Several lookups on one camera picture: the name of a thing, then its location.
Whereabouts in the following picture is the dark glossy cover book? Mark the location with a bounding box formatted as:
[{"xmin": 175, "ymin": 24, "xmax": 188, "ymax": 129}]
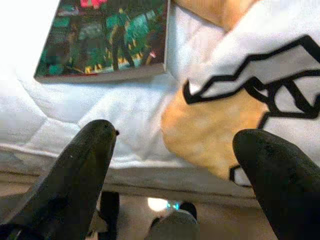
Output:
[{"xmin": 33, "ymin": 0, "xmax": 171, "ymax": 85}]

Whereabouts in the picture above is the yellow cartoon print quilt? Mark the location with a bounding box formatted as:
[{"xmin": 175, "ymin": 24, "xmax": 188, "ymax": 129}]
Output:
[{"xmin": 159, "ymin": 0, "xmax": 320, "ymax": 188}]

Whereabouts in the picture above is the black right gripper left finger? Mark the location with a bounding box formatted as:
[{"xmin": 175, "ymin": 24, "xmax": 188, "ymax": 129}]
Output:
[{"xmin": 0, "ymin": 119, "xmax": 120, "ymax": 240}]

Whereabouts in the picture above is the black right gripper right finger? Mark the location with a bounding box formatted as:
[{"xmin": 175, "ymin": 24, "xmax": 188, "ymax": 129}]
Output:
[{"xmin": 232, "ymin": 128, "xmax": 320, "ymax": 240}]

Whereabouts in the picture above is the bed with white mattress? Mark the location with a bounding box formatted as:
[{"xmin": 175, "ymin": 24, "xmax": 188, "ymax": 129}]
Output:
[{"xmin": 0, "ymin": 0, "xmax": 256, "ymax": 201}]

